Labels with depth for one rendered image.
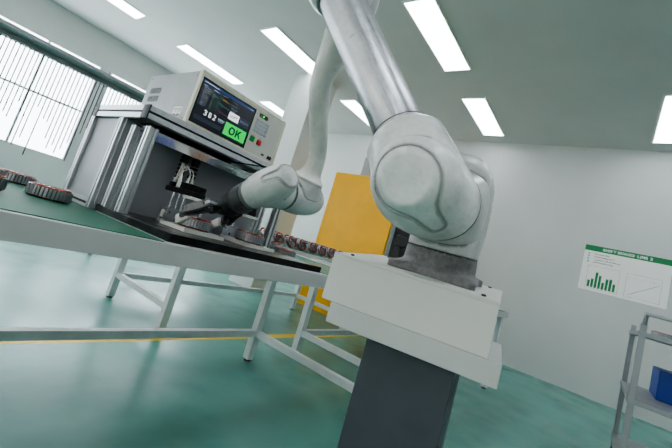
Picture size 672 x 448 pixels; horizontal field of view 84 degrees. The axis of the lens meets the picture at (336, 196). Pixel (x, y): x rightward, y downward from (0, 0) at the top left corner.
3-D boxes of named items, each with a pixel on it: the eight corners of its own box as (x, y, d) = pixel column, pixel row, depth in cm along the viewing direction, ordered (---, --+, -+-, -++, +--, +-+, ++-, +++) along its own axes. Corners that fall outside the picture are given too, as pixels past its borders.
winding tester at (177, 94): (272, 166, 162) (286, 123, 165) (184, 122, 128) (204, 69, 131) (219, 158, 186) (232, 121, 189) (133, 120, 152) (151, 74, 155)
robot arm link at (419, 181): (498, 221, 69) (478, 201, 50) (419, 254, 75) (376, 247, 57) (361, -46, 97) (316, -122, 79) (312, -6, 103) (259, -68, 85)
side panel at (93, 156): (97, 210, 123) (132, 120, 128) (87, 208, 121) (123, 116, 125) (68, 197, 140) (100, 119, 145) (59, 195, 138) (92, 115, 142)
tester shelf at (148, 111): (289, 184, 168) (293, 175, 169) (146, 117, 115) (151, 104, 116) (230, 174, 195) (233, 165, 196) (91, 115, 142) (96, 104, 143)
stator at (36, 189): (44, 196, 115) (49, 184, 115) (78, 206, 114) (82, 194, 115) (12, 190, 104) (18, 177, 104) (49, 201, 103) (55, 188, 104)
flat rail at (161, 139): (282, 195, 165) (284, 188, 165) (149, 138, 117) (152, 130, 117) (280, 194, 166) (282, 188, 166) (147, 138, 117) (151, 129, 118)
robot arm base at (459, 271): (483, 286, 90) (488, 263, 91) (474, 291, 71) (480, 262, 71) (411, 264, 99) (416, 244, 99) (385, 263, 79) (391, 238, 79)
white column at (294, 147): (272, 292, 546) (336, 87, 592) (250, 289, 511) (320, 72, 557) (250, 282, 577) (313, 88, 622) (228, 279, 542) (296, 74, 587)
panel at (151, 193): (246, 241, 173) (266, 180, 177) (94, 203, 121) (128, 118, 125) (244, 240, 173) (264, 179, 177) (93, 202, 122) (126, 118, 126)
